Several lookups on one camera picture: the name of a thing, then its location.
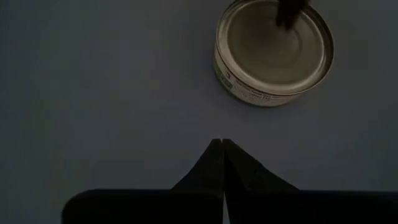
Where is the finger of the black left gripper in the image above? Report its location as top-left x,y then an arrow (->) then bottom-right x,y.
275,0 -> 312,31

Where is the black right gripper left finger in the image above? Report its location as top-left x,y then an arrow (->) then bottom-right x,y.
61,138 -> 224,224

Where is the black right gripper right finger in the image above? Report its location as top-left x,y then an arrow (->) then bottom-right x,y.
221,138 -> 398,224

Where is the green Bumble Bee tuna can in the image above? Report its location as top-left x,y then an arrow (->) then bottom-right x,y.
213,0 -> 335,108

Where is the blue table mat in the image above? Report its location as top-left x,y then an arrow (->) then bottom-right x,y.
0,0 -> 398,224

